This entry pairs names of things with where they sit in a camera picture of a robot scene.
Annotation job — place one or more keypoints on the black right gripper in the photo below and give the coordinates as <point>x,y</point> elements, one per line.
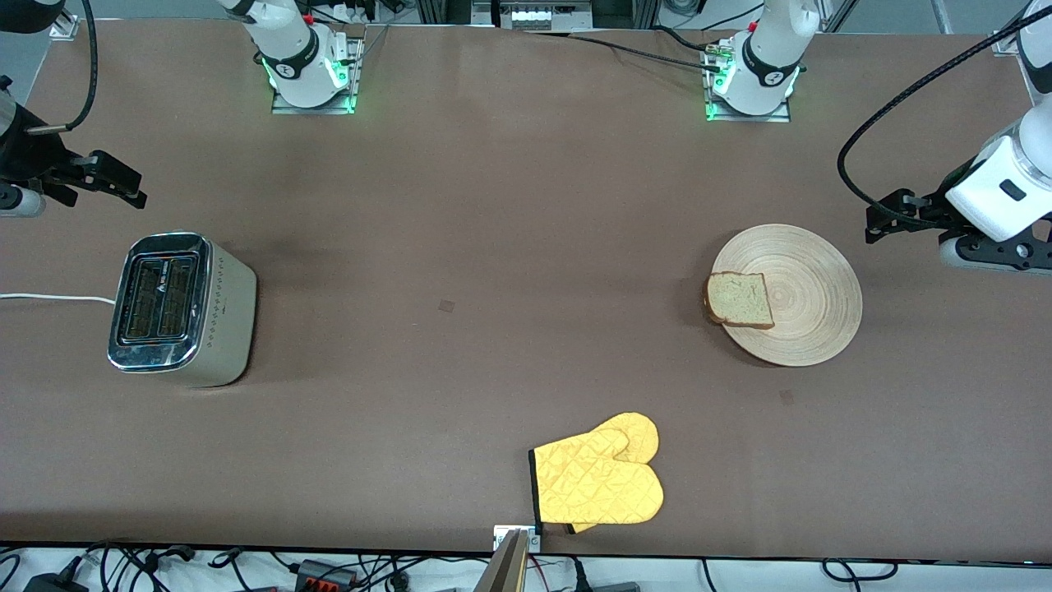
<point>33,158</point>

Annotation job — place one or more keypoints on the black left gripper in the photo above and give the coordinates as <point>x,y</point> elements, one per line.
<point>927,210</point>

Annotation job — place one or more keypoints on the round wooden plate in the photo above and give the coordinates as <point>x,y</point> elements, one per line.
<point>809,288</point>

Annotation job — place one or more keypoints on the brown bread slice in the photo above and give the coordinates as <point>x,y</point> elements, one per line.
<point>740,300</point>

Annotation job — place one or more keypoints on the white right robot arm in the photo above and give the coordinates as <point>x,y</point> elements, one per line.
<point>288,41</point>

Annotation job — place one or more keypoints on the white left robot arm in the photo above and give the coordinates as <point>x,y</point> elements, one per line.
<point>772,49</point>

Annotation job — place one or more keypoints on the silver two-slot toaster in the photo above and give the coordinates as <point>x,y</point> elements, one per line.
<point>222,321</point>

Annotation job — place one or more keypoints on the yellow quilted oven mitt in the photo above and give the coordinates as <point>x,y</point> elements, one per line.
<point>596,485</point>
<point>637,432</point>

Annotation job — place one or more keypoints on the black power adapter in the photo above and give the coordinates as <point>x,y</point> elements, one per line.
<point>53,584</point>

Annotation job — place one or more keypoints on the white power strip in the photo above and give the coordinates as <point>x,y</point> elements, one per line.
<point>538,18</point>

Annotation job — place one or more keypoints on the black orange connector block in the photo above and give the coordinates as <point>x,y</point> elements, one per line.
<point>325,574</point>

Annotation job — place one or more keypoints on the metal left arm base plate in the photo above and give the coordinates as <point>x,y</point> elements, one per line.
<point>781,117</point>

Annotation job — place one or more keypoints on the metal table corner bracket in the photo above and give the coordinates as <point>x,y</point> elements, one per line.
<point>64,29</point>
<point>1004,45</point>

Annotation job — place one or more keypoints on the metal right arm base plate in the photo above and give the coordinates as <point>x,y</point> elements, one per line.
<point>355,90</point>

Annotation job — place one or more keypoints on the small metal post bracket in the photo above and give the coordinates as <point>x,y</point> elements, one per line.
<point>500,536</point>

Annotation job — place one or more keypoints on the aluminium camera post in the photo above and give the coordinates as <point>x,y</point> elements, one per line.
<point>505,567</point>

